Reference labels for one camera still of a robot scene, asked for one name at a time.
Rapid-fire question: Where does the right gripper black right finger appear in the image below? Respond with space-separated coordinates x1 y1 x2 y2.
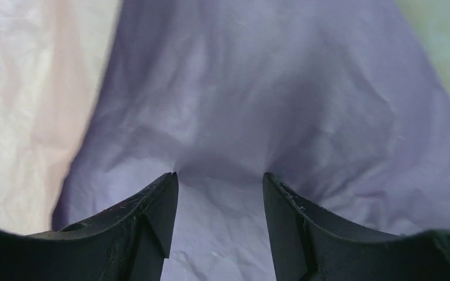
262 173 450 281

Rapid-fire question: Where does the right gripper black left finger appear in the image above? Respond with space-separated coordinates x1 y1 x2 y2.
0 173 179 281

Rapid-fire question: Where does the pink and purple wrapping paper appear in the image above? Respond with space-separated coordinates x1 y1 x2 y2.
0 1 450 280

